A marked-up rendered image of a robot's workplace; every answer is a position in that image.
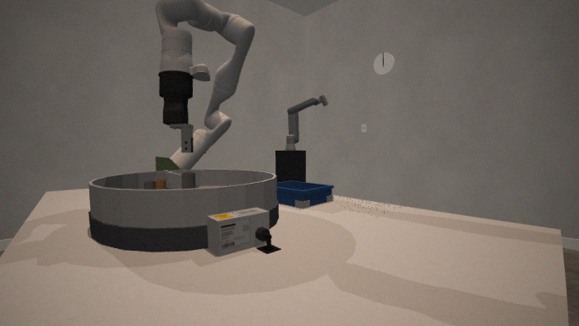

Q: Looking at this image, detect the blue rectangular tray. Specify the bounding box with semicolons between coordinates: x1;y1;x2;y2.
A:
277;180;333;209

